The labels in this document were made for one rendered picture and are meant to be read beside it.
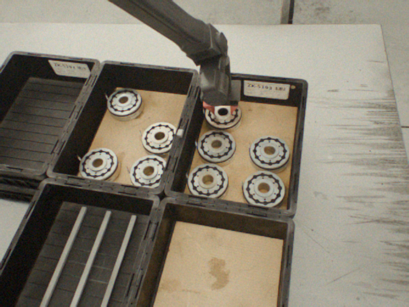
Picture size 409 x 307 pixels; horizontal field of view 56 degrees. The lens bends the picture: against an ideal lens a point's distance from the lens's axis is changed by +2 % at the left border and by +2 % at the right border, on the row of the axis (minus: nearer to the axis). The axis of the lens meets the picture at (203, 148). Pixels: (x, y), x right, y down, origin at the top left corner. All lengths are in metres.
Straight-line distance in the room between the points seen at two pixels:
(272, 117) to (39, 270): 0.72
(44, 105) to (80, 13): 1.83
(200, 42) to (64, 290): 0.63
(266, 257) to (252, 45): 0.85
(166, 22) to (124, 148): 0.48
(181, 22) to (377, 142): 0.75
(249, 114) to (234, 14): 1.73
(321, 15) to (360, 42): 1.26
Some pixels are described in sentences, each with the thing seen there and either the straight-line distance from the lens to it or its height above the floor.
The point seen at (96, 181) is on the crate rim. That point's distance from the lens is 0.94.
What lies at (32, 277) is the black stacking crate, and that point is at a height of 0.83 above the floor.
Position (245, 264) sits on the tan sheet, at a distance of 0.90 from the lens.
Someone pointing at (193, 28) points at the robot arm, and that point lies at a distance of 0.79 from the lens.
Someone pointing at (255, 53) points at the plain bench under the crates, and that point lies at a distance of 1.46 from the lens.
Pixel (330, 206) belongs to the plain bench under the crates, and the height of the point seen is 0.70.
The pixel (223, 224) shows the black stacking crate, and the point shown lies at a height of 0.86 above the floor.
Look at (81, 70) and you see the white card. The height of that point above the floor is 0.89.
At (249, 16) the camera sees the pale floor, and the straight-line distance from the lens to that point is 2.75.
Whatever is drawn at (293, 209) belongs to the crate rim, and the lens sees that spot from 0.85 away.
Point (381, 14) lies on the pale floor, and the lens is 2.86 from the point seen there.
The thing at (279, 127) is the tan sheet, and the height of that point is 0.83.
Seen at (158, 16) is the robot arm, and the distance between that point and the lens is 0.70.
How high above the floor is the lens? 1.70
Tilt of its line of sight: 57 degrees down
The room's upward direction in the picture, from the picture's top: 9 degrees counter-clockwise
